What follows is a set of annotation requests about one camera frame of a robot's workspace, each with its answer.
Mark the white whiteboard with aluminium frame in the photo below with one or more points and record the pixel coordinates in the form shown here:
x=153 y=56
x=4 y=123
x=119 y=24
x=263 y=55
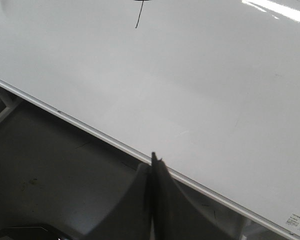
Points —
x=211 y=86

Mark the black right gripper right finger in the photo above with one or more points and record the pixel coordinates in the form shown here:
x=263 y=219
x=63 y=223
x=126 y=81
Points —
x=174 y=215

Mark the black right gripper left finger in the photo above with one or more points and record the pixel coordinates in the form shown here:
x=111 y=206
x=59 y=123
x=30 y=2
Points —
x=131 y=218

